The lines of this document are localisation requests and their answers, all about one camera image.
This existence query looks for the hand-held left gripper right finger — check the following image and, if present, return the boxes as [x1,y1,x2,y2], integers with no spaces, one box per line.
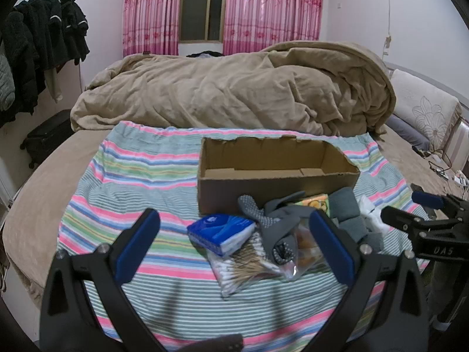
[309,210,430,352]

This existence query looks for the grey pillow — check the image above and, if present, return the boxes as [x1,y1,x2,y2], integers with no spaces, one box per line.
[384,113,432,152]

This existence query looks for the striped cloth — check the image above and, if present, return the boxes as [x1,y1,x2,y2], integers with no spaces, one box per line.
[58,119,432,352]

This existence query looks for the bag of cotton swabs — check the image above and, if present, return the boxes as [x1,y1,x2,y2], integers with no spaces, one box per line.
[206,233,283,298]

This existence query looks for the yellow snack packet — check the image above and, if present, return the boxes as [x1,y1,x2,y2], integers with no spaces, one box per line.
[292,193,331,216]

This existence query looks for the clear plastic snack bag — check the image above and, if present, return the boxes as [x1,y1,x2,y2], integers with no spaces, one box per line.
[282,224,327,282]

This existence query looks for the white crumpled cloth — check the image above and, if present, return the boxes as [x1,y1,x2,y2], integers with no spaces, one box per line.
[357,194,393,236]

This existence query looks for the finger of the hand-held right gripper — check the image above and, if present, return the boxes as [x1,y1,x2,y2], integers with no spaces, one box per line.
[409,182,469,221]
[380,206,435,233]

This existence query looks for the hanging dark clothes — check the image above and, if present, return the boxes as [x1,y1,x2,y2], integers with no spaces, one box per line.
[0,0,91,126]

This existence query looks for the grey sock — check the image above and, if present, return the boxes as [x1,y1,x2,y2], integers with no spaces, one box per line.
[338,216,385,253]
[327,186,363,225]

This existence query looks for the pink curtain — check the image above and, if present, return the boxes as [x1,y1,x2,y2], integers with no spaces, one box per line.
[222,0,325,56]
[122,0,183,57]

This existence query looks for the beige duvet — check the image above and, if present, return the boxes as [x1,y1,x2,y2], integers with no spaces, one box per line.
[69,40,398,137]

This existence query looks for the white floral pillow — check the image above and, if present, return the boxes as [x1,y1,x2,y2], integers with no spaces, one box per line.
[388,68,463,152]

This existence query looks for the wall wire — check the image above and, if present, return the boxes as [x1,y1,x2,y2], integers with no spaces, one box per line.
[380,0,393,57]

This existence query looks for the black suitcase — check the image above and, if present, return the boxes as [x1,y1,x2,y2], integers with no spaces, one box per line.
[19,109,80,168]

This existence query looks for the cardboard box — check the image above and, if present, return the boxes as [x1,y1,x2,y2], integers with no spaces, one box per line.
[197,136,361,218]

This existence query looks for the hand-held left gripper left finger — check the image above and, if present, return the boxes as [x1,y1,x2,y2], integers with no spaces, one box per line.
[40,208,166,352]

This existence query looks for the grey dotted glove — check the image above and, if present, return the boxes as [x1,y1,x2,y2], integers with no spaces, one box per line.
[256,211,305,267]
[237,191,307,230]

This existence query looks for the hanging beige garment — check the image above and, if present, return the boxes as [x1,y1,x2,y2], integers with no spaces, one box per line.
[45,64,64,104]

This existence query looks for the blue tissue pack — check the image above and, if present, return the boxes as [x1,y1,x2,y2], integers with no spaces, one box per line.
[186,214,256,257]

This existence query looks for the black cable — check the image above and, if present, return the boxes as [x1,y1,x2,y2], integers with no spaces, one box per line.
[412,145,469,193]

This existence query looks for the window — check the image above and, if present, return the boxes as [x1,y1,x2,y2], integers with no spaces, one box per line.
[178,0,227,43]

